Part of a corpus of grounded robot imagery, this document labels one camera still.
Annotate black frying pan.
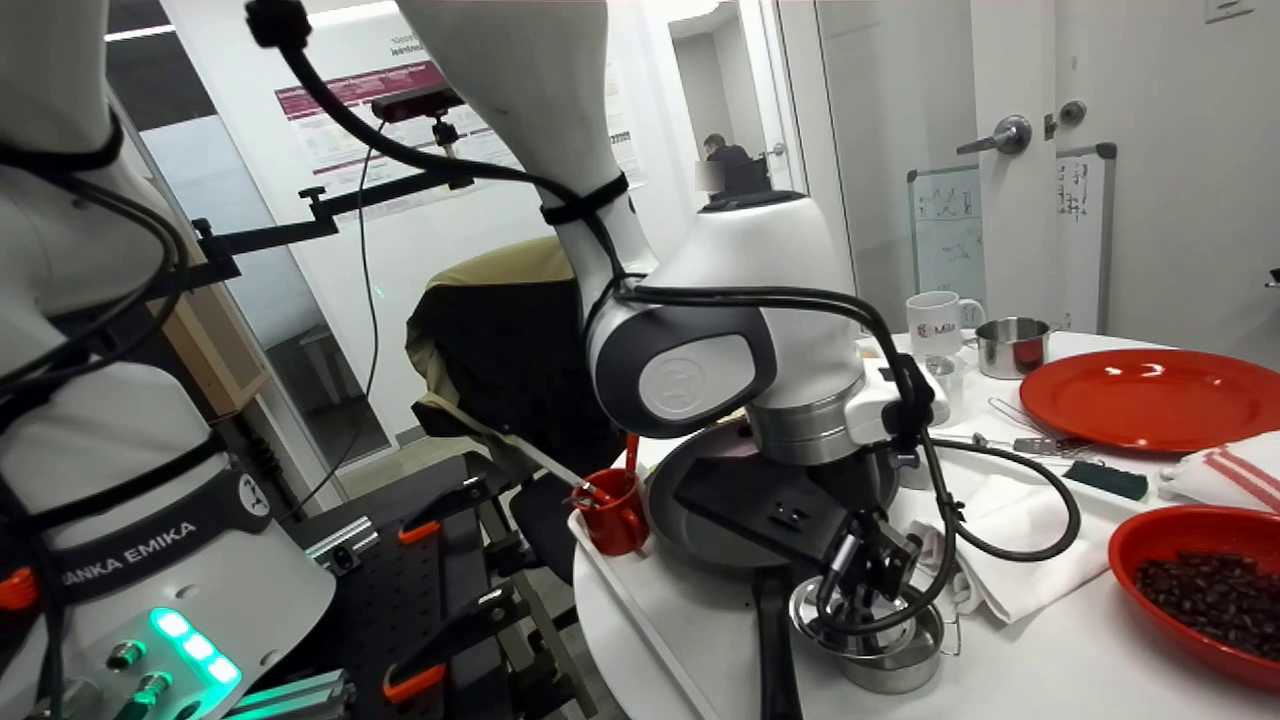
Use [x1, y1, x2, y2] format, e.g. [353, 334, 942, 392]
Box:
[641, 425, 913, 720]

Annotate distant person dark clothes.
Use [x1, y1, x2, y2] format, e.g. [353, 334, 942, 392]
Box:
[702, 128, 782, 216]

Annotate black sponge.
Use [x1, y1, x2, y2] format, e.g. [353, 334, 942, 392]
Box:
[1059, 455, 1153, 505]

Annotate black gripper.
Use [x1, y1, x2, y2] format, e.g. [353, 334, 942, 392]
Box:
[674, 461, 944, 625]

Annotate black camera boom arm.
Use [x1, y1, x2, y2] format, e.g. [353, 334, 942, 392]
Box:
[125, 166, 472, 293]

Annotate dark beans pile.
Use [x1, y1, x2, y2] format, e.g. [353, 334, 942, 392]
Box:
[1134, 551, 1280, 666]

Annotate black workbench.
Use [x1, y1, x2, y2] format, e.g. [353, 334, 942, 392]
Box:
[304, 453, 591, 720]

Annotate orange black clamp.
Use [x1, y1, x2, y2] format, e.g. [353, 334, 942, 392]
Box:
[0, 565, 55, 617]
[377, 662, 454, 707]
[388, 515, 449, 548]

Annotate black camera on boom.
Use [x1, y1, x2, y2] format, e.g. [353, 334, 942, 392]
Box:
[367, 88, 472, 147]

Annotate clear plastic cup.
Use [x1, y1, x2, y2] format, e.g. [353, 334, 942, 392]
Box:
[923, 354, 970, 431]

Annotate white red-striped towel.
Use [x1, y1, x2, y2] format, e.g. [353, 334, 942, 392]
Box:
[1158, 428, 1280, 520]

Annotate red plastic utensil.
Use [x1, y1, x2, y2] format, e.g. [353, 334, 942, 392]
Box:
[616, 431, 655, 484]

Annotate silver metal cup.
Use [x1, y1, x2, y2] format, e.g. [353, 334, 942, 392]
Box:
[971, 312, 1055, 384]

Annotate small whiteboard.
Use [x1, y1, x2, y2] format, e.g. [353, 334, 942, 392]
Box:
[908, 160, 992, 310]

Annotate silver pen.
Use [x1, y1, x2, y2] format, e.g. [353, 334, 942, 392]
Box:
[970, 428, 1074, 461]

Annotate wooden panel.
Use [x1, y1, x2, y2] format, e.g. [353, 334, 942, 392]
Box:
[79, 160, 276, 421]

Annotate thin black hanging cable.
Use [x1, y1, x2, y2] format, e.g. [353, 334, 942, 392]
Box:
[353, 140, 394, 446]

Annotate red cup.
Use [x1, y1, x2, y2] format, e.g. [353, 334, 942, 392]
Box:
[573, 464, 655, 560]

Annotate silver door handle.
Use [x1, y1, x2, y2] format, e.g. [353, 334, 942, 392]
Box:
[956, 111, 1040, 166]
[1040, 96, 1094, 146]

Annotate black office chair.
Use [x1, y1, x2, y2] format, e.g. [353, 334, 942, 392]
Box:
[410, 398, 591, 492]

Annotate white mug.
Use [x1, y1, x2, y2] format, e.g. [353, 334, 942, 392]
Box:
[904, 289, 987, 363]

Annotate red bowl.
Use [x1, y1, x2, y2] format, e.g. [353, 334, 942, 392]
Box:
[1105, 505, 1280, 691]

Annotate red plate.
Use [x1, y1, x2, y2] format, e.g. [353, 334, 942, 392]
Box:
[1015, 349, 1280, 464]

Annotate white cloth towel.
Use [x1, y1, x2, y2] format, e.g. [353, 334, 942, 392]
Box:
[915, 453, 1122, 633]

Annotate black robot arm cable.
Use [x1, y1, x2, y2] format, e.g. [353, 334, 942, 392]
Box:
[0, 0, 1090, 720]

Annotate shiny steel bowl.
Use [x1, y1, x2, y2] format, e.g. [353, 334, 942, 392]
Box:
[784, 571, 954, 662]

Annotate narrow white board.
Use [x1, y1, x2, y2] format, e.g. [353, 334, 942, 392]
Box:
[1054, 140, 1122, 337]

